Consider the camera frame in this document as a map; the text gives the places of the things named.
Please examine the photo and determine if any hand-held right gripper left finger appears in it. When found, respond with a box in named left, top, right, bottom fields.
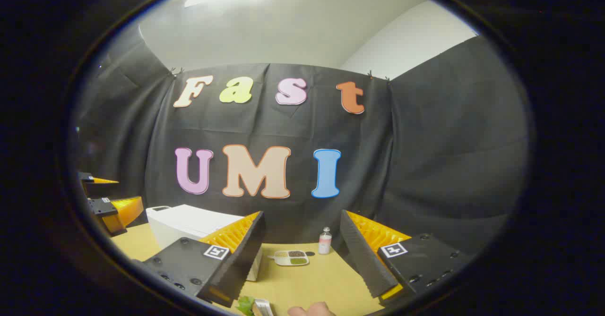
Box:
left=142, top=211, right=266, bottom=308

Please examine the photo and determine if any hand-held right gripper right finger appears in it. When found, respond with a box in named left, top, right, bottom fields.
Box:
left=339, top=210, right=473, bottom=307

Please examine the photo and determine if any white microwave oven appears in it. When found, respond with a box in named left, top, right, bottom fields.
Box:
left=146, top=205, right=263, bottom=281

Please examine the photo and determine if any small bottle with pink label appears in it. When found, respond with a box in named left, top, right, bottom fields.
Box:
left=318, top=227, right=333, bottom=255

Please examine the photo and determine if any white divided condiment dish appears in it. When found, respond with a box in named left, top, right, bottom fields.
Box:
left=268, top=250, right=310, bottom=266

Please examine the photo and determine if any black backdrop cloth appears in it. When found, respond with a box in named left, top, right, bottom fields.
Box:
left=71, top=35, right=532, bottom=260

